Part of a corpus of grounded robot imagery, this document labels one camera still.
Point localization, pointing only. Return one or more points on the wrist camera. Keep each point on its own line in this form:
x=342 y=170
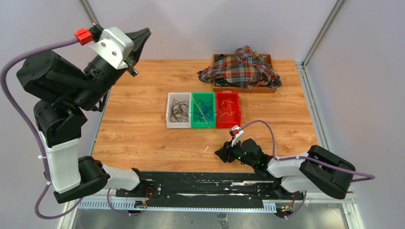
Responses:
x=236 y=133
x=110 y=44

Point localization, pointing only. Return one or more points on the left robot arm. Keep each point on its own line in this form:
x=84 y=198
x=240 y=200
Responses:
x=65 y=92

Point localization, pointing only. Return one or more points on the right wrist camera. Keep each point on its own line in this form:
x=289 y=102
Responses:
x=236 y=133

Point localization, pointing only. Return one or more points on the green plastic bin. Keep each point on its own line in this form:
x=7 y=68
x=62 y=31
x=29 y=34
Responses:
x=203 y=110

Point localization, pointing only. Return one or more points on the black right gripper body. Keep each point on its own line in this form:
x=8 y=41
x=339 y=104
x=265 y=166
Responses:
x=236 y=152

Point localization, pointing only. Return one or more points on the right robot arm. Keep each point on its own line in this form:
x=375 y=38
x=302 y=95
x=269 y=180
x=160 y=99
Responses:
x=316 y=169

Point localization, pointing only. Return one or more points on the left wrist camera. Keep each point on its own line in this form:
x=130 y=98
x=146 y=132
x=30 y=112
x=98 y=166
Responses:
x=110 y=44

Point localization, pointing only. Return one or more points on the white plastic bin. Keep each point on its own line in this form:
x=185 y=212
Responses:
x=178 y=111

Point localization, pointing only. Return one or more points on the red plastic bin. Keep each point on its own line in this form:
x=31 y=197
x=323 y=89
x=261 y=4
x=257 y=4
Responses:
x=228 y=110

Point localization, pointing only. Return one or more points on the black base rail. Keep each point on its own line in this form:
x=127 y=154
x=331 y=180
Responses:
x=208 y=190

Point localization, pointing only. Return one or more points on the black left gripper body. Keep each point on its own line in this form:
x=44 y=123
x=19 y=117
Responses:
x=94 y=71

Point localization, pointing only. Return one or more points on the plaid shirt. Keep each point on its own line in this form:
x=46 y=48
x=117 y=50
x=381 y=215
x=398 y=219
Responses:
x=245 y=69

